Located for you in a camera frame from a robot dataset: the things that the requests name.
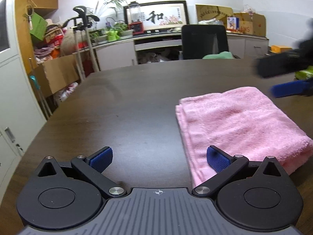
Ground teal handled broom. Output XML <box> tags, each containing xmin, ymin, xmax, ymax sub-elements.
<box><xmin>30</xmin><ymin>75</ymin><xmax>52</xmax><ymax>118</ymax></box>

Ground green paper bag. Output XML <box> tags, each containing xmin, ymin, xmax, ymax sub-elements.
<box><xmin>30</xmin><ymin>13</ymin><xmax>48</xmax><ymax>41</ymax></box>

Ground red blender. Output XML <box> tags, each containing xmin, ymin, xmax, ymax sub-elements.
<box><xmin>128</xmin><ymin>1</ymin><xmax>144</xmax><ymax>35</ymax></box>

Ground white side counter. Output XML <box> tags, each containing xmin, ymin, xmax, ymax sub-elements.
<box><xmin>81</xmin><ymin>32</ymin><xmax>269</xmax><ymax>74</ymax></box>

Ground framed calligraphy painting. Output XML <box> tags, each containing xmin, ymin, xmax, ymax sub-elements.
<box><xmin>124</xmin><ymin>1</ymin><xmax>189</xmax><ymax>32</ymax></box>

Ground cardboard boxes on counter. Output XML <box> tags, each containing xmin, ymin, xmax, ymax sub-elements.
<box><xmin>195</xmin><ymin>4</ymin><xmax>266</xmax><ymax>37</ymax></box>

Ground large cardboard box left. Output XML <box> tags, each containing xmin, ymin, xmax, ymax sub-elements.
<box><xmin>28</xmin><ymin>55</ymin><xmax>80</xmax><ymax>98</ymax></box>

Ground pink towel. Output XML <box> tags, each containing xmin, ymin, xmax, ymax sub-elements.
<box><xmin>176</xmin><ymin>87</ymin><xmax>312</xmax><ymax>186</ymax></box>

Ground green tissue box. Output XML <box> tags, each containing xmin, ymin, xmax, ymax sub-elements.
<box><xmin>295</xmin><ymin>66</ymin><xmax>313</xmax><ymax>80</ymax></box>

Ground green cushion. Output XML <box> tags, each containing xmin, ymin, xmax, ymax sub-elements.
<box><xmin>202</xmin><ymin>52</ymin><xmax>234</xmax><ymax>60</ymax></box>

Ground potted green plants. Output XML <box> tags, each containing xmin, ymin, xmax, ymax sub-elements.
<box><xmin>88</xmin><ymin>0</ymin><xmax>133</xmax><ymax>43</ymax></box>

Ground orange box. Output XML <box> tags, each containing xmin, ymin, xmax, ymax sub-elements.
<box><xmin>271</xmin><ymin>45</ymin><xmax>292</xmax><ymax>54</ymax></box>

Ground black office chair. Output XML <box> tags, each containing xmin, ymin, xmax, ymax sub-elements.
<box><xmin>181</xmin><ymin>24</ymin><xmax>229</xmax><ymax>60</ymax></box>

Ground white rice sack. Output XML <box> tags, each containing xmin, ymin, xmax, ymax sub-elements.
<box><xmin>54</xmin><ymin>82</ymin><xmax>78</xmax><ymax>105</ymax></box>

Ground grey metal cabinet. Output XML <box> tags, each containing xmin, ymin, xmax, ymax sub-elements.
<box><xmin>0</xmin><ymin>0</ymin><xmax>46</xmax><ymax>196</ymax></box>

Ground black crutches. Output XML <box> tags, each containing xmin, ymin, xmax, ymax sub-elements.
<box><xmin>62</xmin><ymin>6</ymin><xmax>100</xmax><ymax>81</ymax></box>

